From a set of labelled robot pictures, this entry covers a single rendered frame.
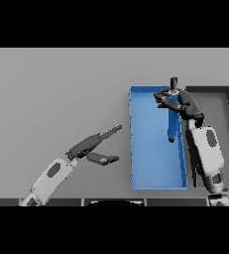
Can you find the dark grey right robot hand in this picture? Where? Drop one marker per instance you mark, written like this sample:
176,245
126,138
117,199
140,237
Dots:
184,106

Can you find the blue bin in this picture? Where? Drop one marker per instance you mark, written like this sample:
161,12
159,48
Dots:
152,145

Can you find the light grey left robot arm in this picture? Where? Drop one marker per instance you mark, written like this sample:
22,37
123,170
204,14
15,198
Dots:
50,180

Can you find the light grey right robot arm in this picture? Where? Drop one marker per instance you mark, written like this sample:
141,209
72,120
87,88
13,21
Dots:
207,155

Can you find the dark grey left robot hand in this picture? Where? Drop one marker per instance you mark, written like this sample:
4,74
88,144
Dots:
86,146

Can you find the dark grey bin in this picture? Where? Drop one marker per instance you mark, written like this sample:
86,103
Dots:
215,109

